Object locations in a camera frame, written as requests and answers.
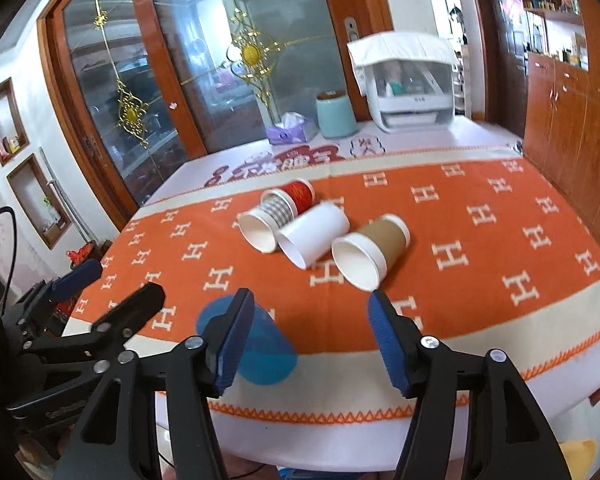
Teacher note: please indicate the purple tissue box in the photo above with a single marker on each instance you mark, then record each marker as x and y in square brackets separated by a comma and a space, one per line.
[290, 132]

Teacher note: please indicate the wooden door frame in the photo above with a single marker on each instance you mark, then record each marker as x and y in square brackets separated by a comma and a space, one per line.
[480, 50]

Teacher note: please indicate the white paper cup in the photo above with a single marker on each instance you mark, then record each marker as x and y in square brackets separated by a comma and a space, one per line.
[315, 235]

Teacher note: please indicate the wooden wall niche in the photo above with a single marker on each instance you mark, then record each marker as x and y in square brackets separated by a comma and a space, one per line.
[7, 122]
[40, 200]

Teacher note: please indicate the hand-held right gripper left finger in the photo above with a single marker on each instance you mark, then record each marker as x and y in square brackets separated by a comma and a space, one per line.
[232, 347]

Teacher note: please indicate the orange patterned blanket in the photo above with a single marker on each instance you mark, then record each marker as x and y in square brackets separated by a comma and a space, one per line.
[480, 280]

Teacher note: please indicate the wooden cabinet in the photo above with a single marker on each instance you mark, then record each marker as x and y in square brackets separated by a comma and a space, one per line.
[570, 125]

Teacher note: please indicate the white countertop appliance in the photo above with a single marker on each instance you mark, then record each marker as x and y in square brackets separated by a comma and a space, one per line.
[415, 100]

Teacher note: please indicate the grey striped paper cup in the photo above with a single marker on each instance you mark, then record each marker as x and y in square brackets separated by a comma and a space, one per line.
[275, 210]

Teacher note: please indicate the red paper cup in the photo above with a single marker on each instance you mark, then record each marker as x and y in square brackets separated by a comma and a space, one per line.
[300, 192]

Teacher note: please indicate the orange patterned tablecloth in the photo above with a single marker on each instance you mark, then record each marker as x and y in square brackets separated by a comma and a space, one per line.
[305, 437]

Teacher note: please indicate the teal canister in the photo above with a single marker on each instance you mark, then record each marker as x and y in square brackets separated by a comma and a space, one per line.
[336, 116]

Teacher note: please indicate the brown paper cup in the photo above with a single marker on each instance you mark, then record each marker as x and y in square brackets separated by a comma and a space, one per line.
[375, 245]

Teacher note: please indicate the glass sliding door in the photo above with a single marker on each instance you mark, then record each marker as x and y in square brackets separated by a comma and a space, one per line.
[115, 90]
[260, 35]

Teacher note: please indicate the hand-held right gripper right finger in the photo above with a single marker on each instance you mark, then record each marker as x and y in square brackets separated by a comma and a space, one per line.
[387, 347]

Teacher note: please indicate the red ornament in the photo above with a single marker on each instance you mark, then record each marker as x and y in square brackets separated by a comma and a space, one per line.
[80, 254]

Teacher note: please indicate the blue translucent plastic cup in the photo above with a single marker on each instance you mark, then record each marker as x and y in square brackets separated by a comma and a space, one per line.
[270, 355]

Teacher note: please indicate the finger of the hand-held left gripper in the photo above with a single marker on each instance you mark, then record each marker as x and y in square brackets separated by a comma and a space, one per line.
[77, 276]
[130, 310]

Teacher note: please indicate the white cloth cover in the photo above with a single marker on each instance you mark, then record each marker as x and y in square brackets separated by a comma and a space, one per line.
[400, 47]

